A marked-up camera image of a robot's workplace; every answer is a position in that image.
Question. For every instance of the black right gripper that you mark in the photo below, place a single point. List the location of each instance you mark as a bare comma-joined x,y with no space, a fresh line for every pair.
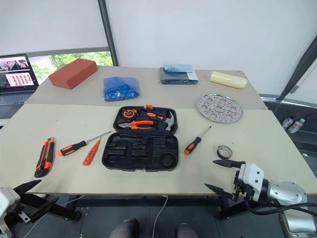
241,189

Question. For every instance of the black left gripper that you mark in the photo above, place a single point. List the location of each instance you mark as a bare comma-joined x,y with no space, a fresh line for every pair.
23,209

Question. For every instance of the grey tape roll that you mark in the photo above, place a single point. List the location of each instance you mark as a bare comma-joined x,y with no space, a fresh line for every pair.
219,151

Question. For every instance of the orange black utility knife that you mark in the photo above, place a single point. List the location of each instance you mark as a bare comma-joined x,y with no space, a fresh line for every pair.
45,158

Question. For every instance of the short orange black screwdriver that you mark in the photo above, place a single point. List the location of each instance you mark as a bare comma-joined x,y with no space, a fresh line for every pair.
192,146

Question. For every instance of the long orange black screwdriver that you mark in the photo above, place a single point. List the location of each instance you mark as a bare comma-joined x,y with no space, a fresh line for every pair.
71,148

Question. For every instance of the orange voltage tester pen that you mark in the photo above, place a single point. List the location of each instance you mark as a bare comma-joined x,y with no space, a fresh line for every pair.
90,155

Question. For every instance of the black plastic tool case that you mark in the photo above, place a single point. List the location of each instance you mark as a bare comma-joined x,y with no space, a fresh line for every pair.
141,153

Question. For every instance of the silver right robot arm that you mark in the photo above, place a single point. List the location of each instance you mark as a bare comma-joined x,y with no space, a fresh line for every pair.
287,192

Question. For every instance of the dark grey rounded shape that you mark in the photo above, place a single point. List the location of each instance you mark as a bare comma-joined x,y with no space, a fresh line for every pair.
125,229
187,231

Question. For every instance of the round metal steamer plate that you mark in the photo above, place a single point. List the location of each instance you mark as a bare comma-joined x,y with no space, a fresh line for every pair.
220,107

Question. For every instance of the small plastic bottle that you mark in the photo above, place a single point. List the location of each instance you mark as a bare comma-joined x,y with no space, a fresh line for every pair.
287,122

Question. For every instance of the white capped plastic bottle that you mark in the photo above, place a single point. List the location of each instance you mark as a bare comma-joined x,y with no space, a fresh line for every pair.
296,126

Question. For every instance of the cream plastic case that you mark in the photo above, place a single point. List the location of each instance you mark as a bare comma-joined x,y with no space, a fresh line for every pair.
227,79

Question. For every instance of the dark grey packet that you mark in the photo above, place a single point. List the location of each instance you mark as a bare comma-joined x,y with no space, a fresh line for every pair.
173,77

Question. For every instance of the black orange tape measure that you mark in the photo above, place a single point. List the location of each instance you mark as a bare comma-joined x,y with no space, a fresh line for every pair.
128,113

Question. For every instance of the light blue packet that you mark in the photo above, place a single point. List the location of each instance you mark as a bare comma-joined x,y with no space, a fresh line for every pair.
177,67

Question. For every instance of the open laptop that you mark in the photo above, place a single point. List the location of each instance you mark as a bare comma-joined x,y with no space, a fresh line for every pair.
17,77

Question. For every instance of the dark slanted pole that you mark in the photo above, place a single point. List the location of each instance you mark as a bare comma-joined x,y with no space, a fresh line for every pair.
297,72

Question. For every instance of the red brick block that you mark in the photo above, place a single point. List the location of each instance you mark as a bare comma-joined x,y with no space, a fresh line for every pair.
71,74

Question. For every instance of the blue plastic packet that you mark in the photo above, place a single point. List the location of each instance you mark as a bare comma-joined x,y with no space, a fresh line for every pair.
121,88

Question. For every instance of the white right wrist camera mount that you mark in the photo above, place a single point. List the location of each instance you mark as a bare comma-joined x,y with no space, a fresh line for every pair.
252,177

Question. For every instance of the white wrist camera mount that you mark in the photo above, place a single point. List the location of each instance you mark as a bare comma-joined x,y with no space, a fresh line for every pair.
252,177
7,198

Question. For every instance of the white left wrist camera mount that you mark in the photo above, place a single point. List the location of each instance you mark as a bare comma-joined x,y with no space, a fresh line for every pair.
7,198

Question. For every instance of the black table frame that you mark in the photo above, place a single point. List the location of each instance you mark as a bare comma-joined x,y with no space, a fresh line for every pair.
123,200

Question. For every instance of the dark window frame post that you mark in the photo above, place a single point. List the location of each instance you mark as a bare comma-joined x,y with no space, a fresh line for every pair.
107,32

